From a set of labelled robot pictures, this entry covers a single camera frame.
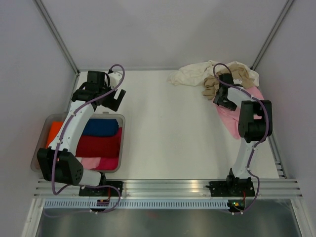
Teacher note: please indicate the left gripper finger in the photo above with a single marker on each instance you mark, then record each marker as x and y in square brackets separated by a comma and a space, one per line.
[120, 96]
[111, 103]

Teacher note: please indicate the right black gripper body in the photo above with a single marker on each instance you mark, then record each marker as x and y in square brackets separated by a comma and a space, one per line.
[221, 99]

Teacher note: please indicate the beige tan t shirt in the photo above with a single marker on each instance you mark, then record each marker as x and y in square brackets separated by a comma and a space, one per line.
[212, 86]

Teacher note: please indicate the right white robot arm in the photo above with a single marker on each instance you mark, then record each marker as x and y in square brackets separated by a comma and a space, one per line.
[254, 123]

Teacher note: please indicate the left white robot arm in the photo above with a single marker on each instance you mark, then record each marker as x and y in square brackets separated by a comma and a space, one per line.
[58, 162]

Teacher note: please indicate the blue rolled t shirt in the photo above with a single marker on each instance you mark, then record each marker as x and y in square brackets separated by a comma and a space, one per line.
[101, 127]

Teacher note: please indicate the cream white t shirt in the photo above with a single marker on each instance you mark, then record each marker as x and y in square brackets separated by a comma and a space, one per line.
[197, 74]

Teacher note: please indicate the grey plastic bin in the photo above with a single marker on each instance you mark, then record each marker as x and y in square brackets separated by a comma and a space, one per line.
[61, 117]

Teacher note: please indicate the dark red rolled t shirt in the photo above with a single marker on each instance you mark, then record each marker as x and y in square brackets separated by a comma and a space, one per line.
[103, 147]

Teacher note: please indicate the orange rolled t shirt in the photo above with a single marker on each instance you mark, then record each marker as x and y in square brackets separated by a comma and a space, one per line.
[53, 132]

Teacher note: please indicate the magenta rolled t shirt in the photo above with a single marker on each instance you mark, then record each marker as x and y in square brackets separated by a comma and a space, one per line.
[108, 164]

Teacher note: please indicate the light pink rolled t shirt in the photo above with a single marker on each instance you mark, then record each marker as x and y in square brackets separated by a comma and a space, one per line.
[90, 163]

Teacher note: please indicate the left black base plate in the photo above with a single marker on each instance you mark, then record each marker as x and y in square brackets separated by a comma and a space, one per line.
[103, 192]

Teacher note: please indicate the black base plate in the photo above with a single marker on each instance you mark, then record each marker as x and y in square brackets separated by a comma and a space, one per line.
[223, 189]
[103, 192]

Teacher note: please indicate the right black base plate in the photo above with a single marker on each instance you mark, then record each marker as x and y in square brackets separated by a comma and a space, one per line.
[223, 189]

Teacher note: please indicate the left aluminium frame post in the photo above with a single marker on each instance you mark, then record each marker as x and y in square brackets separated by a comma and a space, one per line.
[55, 33]

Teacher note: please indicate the aluminium frame post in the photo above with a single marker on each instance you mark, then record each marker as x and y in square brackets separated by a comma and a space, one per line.
[271, 35]
[55, 33]

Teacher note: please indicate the right aluminium frame post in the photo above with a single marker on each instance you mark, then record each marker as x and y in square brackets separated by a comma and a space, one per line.
[271, 35]

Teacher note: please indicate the white slotted cable duct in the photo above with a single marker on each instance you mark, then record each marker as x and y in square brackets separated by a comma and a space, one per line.
[138, 204]

